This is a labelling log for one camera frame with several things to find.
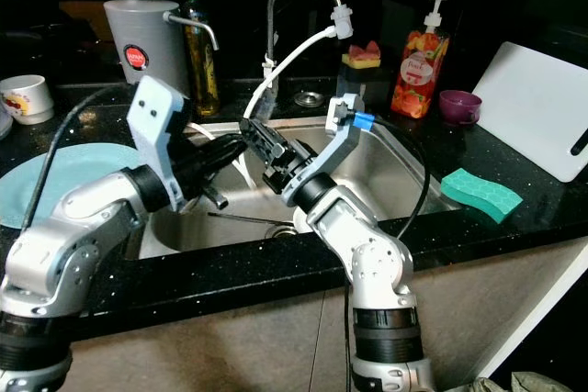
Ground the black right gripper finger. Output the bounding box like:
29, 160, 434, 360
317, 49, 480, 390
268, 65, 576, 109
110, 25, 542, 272
243, 117, 281, 171
255, 117, 288, 152

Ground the chrome round counter fitting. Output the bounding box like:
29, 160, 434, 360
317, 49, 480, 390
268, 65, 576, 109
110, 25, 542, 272
295, 91, 323, 109

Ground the thin dark chopstick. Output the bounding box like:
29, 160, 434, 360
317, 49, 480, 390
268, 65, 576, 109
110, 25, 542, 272
206, 213, 296, 226

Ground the metal sink drain strainer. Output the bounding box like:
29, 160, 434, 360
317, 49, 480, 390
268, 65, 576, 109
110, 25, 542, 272
266, 224, 300, 241

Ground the oil bottle with green cap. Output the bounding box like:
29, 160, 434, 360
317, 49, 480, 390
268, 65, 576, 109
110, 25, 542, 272
175, 0, 222, 118

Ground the blue tape marker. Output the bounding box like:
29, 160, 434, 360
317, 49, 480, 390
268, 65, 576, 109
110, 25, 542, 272
350, 112, 376, 132

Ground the stainless steel sink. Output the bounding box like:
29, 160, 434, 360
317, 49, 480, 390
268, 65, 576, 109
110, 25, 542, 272
138, 112, 461, 261

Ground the black sponge holder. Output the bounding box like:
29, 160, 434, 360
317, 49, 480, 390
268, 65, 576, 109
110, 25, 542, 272
337, 66, 388, 105

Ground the chrome gooseneck faucet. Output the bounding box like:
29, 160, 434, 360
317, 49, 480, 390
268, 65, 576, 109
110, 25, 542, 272
264, 0, 356, 114

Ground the yellow and pink sponge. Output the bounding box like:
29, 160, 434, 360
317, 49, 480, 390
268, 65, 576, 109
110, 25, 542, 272
341, 40, 383, 71

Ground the chrome canister tap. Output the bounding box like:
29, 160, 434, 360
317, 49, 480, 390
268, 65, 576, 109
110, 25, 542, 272
164, 11, 221, 52

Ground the teal plate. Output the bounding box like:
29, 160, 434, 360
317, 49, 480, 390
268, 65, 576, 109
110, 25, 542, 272
0, 142, 140, 229

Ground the grey canister with red label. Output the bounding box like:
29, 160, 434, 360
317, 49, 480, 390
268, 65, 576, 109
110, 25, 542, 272
103, 0, 183, 123

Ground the orange soap pump bottle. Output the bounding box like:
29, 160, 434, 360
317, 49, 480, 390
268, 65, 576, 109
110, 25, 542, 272
390, 0, 452, 120

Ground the beige cabinet front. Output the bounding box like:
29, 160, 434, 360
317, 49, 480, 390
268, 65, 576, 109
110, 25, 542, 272
69, 241, 588, 392

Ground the purple cup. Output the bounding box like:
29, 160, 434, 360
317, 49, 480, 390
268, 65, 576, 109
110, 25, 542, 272
437, 89, 484, 127

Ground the white printed mug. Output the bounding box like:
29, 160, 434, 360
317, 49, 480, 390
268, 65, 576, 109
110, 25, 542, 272
0, 73, 55, 126

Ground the green sponge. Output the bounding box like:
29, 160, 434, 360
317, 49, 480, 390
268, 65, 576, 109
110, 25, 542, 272
439, 167, 526, 225

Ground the white cutting board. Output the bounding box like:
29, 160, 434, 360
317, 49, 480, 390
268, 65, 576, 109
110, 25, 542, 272
470, 40, 588, 184

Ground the grey green cloth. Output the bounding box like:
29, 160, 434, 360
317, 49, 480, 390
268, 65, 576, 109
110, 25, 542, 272
467, 373, 582, 392

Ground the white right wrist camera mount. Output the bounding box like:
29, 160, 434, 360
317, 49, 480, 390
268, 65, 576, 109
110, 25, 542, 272
280, 93, 368, 209

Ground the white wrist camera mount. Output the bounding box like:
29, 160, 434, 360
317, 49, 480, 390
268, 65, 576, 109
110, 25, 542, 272
127, 75, 190, 214
280, 93, 368, 209

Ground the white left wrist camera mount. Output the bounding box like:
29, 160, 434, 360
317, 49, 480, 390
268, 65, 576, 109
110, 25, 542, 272
127, 75, 190, 214

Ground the white faucet hose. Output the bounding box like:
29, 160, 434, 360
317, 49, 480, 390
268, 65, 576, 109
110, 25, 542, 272
243, 27, 340, 123

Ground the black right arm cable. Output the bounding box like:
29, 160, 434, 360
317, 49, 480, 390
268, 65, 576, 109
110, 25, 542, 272
344, 115, 434, 392

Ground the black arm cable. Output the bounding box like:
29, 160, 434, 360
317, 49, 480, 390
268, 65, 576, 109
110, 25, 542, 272
22, 84, 149, 230
344, 115, 434, 392

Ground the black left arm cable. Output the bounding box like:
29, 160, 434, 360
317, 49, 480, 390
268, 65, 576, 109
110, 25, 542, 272
22, 84, 149, 230

